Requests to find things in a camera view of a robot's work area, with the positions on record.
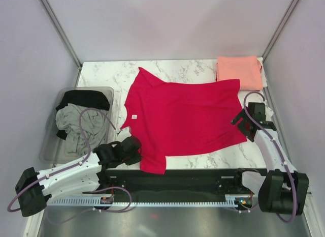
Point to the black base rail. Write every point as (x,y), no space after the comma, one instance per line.
(173,186)

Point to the aluminium frame post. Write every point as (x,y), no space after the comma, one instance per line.
(280,27)
(60,31)

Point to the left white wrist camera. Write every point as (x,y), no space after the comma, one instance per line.
(124,132)

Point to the folded salmon pink t-shirt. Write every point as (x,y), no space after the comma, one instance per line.
(247,69)

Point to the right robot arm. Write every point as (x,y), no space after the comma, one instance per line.
(283,189)

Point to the grey plastic bin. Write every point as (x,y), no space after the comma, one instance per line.
(53,149)

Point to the right aluminium frame post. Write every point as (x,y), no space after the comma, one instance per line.
(280,27)

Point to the red t-shirt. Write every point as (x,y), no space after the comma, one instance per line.
(178,119)

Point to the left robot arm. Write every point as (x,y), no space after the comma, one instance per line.
(87,175)

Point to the grey t-shirt in bin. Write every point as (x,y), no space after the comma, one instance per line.
(81,124)

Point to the black t-shirt in bin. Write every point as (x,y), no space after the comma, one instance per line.
(85,98)

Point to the white slotted cable duct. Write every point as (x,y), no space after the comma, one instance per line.
(99,201)

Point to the folded white t-shirt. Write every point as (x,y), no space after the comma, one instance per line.
(262,71)

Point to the left aluminium frame post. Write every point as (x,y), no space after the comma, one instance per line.
(60,31)

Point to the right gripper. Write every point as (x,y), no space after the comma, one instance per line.
(241,114)

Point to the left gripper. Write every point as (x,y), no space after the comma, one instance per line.
(137,158)

